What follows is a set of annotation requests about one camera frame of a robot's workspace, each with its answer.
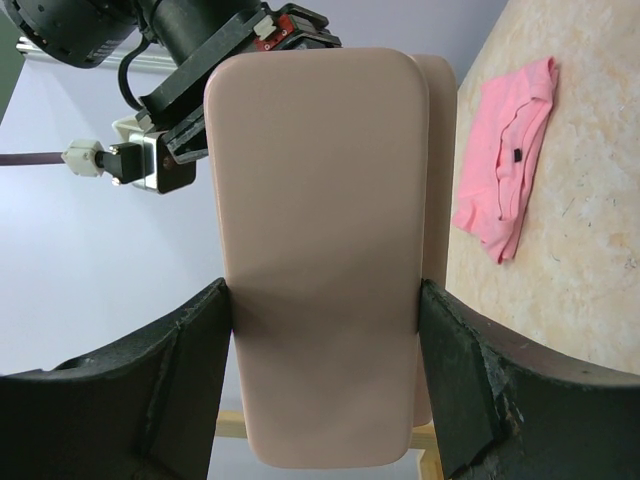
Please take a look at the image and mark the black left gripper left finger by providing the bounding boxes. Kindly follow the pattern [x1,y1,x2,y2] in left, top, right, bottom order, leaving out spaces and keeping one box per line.
[1,280,232,479]

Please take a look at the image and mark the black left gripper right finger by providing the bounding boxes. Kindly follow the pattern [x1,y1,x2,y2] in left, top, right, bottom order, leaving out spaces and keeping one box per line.
[419,280,639,479]

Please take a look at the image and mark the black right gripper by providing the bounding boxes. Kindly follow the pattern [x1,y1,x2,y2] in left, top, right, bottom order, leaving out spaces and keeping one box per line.
[136,1,342,164]

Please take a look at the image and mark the pink glasses case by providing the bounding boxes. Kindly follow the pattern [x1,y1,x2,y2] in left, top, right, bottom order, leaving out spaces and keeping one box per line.
[203,46,457,470]

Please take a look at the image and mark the wooden clothes rack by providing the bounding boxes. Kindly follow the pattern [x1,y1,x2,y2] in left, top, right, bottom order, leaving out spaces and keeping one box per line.
[215,410,445,479]

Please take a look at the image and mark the pink folded t-shirt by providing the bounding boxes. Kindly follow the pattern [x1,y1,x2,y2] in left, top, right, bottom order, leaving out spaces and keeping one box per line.
[452,56,559,264]

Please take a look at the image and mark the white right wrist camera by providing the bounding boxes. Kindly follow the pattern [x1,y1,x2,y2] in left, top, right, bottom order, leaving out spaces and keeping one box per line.
[61,116,196,194]

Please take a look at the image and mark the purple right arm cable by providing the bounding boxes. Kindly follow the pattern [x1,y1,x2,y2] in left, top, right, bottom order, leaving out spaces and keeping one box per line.
[0,152,66,168]

